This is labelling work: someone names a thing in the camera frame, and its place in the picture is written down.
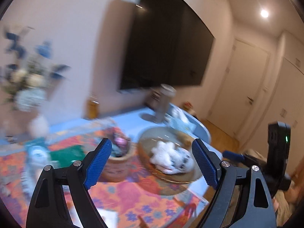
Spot white door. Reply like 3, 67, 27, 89
208, 39, 271, 137

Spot black wall television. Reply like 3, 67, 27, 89
119, 0, 214, 91

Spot grey tall tumbler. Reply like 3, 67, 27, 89
154, 84, 176, 124

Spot white fluffy soft toy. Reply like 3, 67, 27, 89
149, 141, 194, 175

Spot floral orange table cloth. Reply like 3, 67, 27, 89
0, 127, 203, 228

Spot amber glass bottle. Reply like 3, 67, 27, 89
87, 95, 99, 120

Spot round woven bamboo tray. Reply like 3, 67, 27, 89
138, 127, 202, 184

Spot bamboo pen holder cup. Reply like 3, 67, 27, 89
101, 127, 137, 182

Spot small brown handbag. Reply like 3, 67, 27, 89
144, 89, 160, 110

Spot blue white flower bouquet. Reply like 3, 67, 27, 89
1, 26, 70, 112

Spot white ribbed flower vase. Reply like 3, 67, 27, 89
27, 114, 49, 139

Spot light blue tissue pack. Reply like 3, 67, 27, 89
166, 107, 196, 134

